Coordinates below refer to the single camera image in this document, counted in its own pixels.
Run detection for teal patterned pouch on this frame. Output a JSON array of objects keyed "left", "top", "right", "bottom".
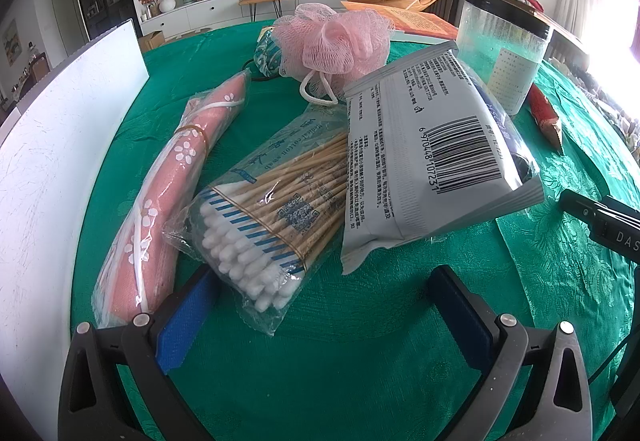
[{"left": 252, "top": 26, "right": 292, "bottom": 79}]

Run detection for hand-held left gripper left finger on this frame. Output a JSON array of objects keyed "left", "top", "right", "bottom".
[{"left": 58, "top": 263, "right": 221, "bottom": 441}]

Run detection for pink mesh bath pouf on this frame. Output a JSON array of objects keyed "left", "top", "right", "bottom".
[{"left": 272, "top": 3, "right": 396, "bottom": 104}]

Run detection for pink towel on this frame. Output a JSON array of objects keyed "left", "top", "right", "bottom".
[{"left": 92, "top": 71, "right": 252, "bottom": 328}]

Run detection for white television cabinet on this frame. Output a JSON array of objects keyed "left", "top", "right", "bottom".
[{"left": 140, "top": 0, "right": 351, "bottom": 39}]

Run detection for orange book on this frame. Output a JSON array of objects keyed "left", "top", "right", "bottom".
[{"left": 341, "top": 1, "right": 460, "bottom": 44}]

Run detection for floral green tablecloth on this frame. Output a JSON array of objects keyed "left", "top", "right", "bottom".
[{"left": 495, "top": 56, "right": 640, "bottom": 441}]

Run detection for white board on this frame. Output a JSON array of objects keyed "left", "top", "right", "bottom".
[{"left": 0, "top": 18, "right": 151, "bottom": 422}]

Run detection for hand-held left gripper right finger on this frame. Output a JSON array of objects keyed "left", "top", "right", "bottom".
[{"left": 427, "top": 265, "right": 593, "bottom": 441}]

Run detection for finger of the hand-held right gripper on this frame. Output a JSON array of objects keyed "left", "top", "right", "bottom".
[{"left": 559, "top": 189, "right": 610, "bottom": 224}]

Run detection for plain green tablecloth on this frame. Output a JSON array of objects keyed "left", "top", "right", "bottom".
[{"left": 70, "top": 18, "right": 551, "bottom": 441}]

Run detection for red paper packet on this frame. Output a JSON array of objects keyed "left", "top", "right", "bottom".
[{"left": 527, "top": 83, "right": 565, "bottom": 156}]

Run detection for bag of cotton swabs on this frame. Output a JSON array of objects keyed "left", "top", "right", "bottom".
[{"left": 161, "top": 103, "right": 351, "bottom": 338}]

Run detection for framed wall picture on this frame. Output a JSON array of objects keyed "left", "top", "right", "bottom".
[{"left": 2, "top": 18, "right": 21, "bottom": 54}]

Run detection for clear jar with black lid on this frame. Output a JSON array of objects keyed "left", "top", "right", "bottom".
[{"left": 456, "top": 0, "right": 553, "bottom": 116}]

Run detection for grey wet wipes packet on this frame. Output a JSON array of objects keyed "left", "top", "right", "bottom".
[{"left": 341, "top": 41, "right": 545, "bottom": 277}]

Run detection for cardboard box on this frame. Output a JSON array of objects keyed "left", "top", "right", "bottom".
[{"left": 139, "top": 30, "right": 166, "bottom": 52}]

